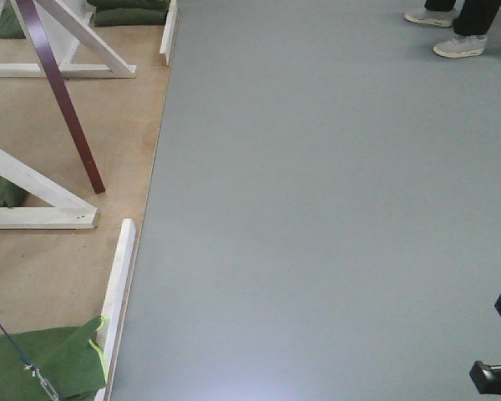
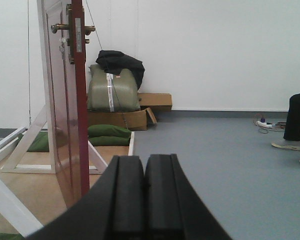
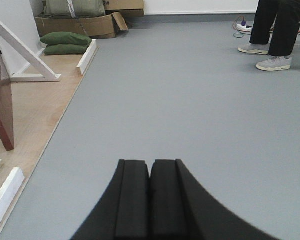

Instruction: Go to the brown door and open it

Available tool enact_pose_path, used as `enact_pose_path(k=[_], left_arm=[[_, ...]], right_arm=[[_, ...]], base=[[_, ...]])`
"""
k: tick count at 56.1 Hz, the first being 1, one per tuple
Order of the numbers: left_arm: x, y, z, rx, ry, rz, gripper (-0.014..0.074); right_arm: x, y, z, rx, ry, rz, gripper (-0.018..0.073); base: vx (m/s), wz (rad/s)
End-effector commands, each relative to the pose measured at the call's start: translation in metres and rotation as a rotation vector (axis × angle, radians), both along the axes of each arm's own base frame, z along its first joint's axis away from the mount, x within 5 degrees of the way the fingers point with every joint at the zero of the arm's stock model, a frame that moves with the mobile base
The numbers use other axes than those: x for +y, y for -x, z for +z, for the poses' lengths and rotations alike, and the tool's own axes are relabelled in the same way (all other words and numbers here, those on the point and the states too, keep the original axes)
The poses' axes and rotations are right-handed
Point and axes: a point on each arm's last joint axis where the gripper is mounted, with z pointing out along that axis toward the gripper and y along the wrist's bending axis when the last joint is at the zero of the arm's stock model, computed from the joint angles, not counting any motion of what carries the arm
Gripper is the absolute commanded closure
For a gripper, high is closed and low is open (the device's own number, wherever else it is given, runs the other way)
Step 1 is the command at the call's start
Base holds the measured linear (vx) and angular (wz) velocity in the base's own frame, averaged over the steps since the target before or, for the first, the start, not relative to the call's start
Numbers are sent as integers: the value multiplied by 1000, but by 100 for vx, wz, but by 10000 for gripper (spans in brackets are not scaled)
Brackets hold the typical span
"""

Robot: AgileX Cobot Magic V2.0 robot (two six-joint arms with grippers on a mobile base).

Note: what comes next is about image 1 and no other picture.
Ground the brown wooden door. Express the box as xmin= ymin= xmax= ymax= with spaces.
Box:
xmin=17 ymin=1 xmax=105 ymax=194

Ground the grey sneaker right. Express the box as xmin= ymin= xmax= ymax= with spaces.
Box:
xmin=433 ymin=35 xmax=488 ymax=58

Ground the grey sneaker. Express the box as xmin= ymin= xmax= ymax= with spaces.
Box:
xmin=433 ymin=35 xmax=488 ymax=58
xmin=403 ymin=8 xmax=458 ymax=28

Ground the black trouser leg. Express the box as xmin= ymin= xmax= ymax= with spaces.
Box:
xmin=424 ymin=0 xmax=501 ymax=36

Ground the grey sneaker left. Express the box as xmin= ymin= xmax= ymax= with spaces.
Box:
xmin=403 ymin=8 xmax=458 ymax=28

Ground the green sandbag near front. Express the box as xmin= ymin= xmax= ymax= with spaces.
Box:
xmin=0 ymin=317 xmax=107 ymax=400

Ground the plywood base platform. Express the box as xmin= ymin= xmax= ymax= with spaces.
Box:
xmin=0 ymin=24 xmax=180 ymax=401

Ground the green sandbag lower stacked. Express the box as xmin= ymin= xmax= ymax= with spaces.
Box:
xmin=94 ymin=8 xmax=168 ymax=27

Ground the green sandbag stacked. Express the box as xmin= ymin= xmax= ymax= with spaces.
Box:
xmin=87 ymin=0 xmax=170 ymax=11
xmin=94 ymin=8 xmax=168 ymax=27

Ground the green sandbag upper stacked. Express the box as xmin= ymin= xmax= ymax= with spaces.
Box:
xmin=87 ymin=0 xmax=170 ymax=11

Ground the green sandbag behind brace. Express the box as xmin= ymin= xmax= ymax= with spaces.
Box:
xmin=0 ymin=176 xmax=28 ymax=208

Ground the white wooden edge rail near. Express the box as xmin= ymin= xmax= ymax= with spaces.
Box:
xmin=94 ymin=218 xmax=136 ymax=401

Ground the white wooden edge rail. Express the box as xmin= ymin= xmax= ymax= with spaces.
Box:
xmin=159 ymin=0 xmax=180 ymax=67
xmin=94 ymin=218 xmax=136 ymax=401

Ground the white wooden edge rail far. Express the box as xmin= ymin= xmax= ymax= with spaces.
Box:
xmin=159 ymin=0 xmax=180 ymax=67

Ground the thin tether cord with carabiner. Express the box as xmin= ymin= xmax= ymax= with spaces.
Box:
xmin=0 ymin=302 xmax=62 ymax=401

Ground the white wooden door frame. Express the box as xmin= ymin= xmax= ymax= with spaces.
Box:
xmin=0 ymin=1 xmax=136 ymax=230

